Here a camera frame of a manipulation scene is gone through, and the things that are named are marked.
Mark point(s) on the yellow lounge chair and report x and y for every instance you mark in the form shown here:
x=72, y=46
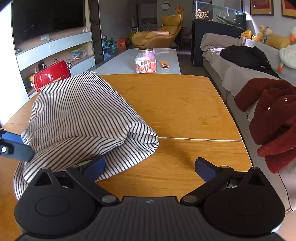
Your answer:
x=171, y=23

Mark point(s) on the striped black and white shirt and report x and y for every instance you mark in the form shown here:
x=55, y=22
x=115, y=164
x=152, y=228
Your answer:
x=76, y=111

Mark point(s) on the green ball toy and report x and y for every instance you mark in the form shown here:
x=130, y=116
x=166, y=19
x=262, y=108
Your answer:
x=109, y=44

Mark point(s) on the glass jar with pink label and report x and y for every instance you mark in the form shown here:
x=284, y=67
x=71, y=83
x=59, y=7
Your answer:
x=145, y=62

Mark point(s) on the clear plastic toy container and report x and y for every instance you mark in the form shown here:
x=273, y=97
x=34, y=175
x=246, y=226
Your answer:
x=79, y=53

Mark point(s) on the glass fish tank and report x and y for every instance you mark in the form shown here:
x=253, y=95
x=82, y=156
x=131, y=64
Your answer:
x=215, y=9

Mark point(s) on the grey sofa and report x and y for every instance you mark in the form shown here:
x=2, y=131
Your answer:
x=233, y=71

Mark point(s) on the red fleece coat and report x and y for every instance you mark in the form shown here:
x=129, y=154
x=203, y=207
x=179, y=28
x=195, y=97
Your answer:
x=272, y=111

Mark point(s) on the small yellow duck plush toy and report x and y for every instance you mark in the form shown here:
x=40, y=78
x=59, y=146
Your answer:
x=259, y=34

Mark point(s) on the yellow pillow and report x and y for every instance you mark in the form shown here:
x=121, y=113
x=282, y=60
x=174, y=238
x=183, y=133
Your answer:
x=277, y=41

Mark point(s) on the panda wall sticker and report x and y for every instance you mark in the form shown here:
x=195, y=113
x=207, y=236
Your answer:
x=165, y=5

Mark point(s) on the beige blanket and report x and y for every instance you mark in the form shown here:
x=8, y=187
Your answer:
x=212, y=39

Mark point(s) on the white coffee table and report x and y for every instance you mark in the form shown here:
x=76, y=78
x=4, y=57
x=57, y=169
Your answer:
x=120, y=60

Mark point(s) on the red framed character picture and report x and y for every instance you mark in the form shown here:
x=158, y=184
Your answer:
x=289, y=8

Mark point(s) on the red goblet-shaped appliance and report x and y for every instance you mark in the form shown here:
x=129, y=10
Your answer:
x=48, y=77

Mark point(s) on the grey and wood TV cabinet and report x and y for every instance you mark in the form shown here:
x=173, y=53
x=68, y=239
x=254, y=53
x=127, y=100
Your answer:
x=67, y=44

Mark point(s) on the white duck plush toy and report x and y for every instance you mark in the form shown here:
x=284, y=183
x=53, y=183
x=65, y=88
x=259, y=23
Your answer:
x=289, y=55

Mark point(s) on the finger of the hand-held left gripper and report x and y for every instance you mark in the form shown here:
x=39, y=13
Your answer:
x=13, y=140

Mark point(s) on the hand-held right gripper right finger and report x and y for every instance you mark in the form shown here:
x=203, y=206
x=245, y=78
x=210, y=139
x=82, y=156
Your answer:
x=204, y=170

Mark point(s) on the red framed gourd picture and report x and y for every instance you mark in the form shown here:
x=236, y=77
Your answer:
x=262, y=7

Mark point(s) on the yellow bear plush toy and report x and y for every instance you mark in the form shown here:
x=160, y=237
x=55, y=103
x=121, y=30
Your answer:
x=245, y=34

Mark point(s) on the black television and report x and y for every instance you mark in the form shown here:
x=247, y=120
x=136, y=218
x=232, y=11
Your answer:
x=46, y=16

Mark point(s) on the dark fish tank cabinet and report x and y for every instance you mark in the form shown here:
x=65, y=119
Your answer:
x=196, y=41

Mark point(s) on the small doll plush toy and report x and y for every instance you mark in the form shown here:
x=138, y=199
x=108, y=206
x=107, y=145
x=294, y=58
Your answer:
x=268, y=34

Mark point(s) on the black jacket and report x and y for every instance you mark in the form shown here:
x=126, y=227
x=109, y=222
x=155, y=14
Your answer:
x=245, y=55

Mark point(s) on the small orange box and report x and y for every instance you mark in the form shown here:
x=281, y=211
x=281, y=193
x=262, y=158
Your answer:
x=164, y=64

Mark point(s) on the orange tiger wall sticker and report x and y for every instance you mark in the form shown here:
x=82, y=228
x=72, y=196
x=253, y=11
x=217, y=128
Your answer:
x=179, y=10

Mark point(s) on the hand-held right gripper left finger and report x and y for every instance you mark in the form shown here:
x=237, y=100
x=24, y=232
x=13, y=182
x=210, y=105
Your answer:
x=93, y=170

